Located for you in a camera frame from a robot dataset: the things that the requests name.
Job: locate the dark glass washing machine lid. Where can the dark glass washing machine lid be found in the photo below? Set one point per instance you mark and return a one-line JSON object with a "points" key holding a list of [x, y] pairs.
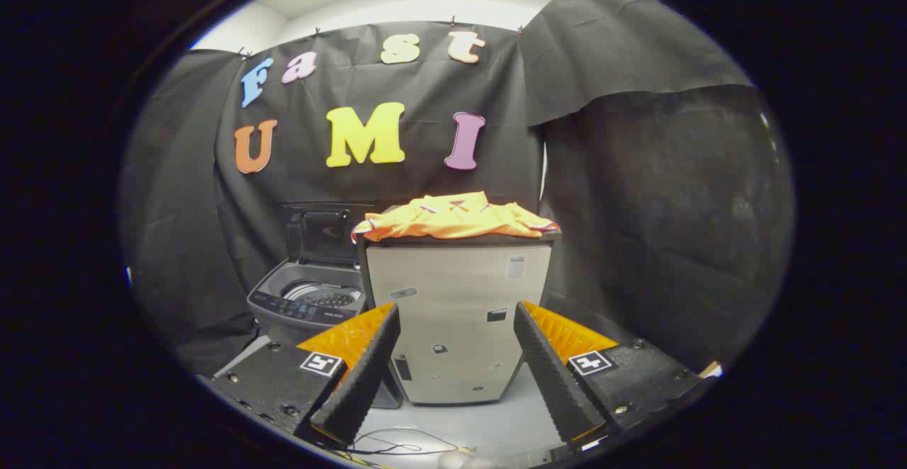
{"points": [[322, 235]]}

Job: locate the orange polo shirt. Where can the orange polo shirt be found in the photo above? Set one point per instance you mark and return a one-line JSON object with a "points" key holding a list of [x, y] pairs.
{"points": [[453, 217]]}

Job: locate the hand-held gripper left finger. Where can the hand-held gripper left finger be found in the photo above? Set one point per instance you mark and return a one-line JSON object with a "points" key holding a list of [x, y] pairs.
{"points": [[365, 373]]}

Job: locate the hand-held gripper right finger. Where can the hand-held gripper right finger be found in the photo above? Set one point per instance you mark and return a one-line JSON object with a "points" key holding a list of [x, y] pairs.
{"points": [[549, 377]]}

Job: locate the grey top-load washing machine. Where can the grey top-load washing machine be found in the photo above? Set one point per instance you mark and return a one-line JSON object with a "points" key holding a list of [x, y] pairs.
{"points": [[283, 306]]}

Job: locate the beige cabinet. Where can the beige cabinet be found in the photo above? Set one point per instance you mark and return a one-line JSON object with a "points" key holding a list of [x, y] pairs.
{"points": [[453, 292]]}

